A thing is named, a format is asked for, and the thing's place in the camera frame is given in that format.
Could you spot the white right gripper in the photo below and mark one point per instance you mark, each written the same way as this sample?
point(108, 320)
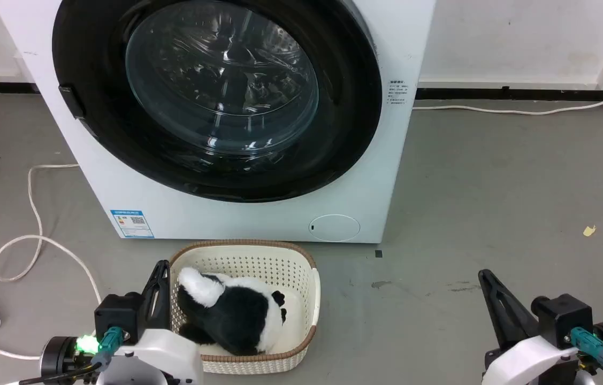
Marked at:
point(526, 363)

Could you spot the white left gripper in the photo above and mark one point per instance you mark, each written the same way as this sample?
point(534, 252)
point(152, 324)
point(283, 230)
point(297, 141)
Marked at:
point(167, 358)

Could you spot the white front-load washing machine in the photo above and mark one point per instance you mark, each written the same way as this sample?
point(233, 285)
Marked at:
point(237, 219)

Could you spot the black round washer door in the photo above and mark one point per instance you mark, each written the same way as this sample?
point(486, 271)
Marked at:
point(98, 133)

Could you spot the black and white panda plush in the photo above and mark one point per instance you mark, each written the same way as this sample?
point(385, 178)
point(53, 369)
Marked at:
point(237, 318)

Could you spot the blue energy label sticker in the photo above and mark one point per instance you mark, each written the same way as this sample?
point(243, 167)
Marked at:
point(131, 224)

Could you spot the cream plastic laundry basket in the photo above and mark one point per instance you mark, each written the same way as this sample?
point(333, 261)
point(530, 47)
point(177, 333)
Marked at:
point(247, 259)

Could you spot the small yellow paper scrap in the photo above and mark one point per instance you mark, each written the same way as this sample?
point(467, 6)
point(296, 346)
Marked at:
point(589, 231)

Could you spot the round white filter cover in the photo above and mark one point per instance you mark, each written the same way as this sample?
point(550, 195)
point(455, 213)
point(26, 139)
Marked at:
point(334, 228)

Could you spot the small printed text sticker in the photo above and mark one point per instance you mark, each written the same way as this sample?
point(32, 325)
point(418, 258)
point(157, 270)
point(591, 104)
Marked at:
point(397, 92)

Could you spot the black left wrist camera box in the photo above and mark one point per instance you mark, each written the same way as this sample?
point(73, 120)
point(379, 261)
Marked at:
point(116, 313)

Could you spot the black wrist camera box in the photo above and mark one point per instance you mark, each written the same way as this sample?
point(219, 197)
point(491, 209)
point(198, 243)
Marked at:
point(560, 318)
point(116, 313)

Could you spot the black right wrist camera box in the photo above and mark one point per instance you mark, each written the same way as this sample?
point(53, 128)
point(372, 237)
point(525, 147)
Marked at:
point(560, 318)

